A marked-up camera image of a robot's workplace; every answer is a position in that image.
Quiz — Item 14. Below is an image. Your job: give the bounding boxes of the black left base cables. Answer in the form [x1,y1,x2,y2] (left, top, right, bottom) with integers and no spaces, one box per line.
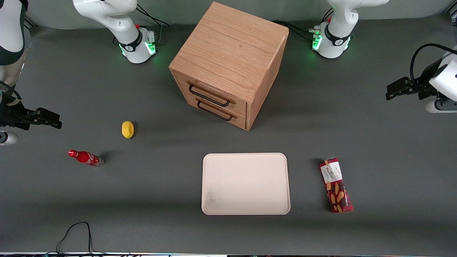
[271,6,335,40]

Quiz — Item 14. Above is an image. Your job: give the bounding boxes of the black right base cables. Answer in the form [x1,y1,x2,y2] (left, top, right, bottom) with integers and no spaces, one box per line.
[135,3,170,46]

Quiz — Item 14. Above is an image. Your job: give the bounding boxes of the yellow lemon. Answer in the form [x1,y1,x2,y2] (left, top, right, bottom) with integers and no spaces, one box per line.
[121,121,135,139]

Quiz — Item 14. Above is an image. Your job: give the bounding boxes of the wooden two-drawer cabinet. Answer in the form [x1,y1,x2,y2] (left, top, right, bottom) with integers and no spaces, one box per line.
[169,1,290,131]

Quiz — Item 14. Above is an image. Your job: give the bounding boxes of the short black drawer handle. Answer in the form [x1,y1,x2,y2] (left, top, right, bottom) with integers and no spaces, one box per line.
[196,98,238,122]

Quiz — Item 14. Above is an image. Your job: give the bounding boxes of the cream plastic tray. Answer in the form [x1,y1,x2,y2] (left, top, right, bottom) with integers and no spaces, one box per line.
[201,153,291,216]

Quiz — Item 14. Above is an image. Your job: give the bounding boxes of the black base cables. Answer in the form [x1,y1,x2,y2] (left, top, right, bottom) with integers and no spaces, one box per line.
[271,6,335,40]
[135,3,170,46]

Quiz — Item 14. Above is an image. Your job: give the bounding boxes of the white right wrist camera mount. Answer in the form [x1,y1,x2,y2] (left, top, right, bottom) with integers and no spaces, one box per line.
[0,131,18,146]

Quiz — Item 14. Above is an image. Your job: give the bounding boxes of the black looped table cable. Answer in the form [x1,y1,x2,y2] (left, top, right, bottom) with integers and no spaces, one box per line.
[45,221,131,257]

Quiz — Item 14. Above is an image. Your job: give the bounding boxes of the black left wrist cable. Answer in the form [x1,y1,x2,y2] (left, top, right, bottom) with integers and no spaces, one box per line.
[410,43,457,86]

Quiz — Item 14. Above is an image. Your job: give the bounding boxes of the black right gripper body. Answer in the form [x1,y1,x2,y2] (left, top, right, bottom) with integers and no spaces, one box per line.
[0,91,36,130]

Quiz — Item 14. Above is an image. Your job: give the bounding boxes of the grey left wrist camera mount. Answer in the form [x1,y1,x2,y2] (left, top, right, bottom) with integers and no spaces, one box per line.
[425,99,457,114]

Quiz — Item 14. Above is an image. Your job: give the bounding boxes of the red cookie box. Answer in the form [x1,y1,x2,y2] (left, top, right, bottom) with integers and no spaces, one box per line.
[319,157,354,213]

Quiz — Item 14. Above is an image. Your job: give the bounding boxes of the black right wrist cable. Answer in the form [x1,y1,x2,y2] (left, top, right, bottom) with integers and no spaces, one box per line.
[0,80,22,101]

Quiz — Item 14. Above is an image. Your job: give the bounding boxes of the red cola bottle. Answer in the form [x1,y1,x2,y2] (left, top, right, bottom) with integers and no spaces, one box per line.
[68,149,104,167]

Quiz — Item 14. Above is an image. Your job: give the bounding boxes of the long black drawer handle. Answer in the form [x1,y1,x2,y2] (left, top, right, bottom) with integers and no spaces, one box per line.
[187,81,236,107]

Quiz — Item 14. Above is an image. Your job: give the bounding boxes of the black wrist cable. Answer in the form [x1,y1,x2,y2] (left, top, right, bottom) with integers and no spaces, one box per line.
[410,43,457,86]
[0,80,22,101]

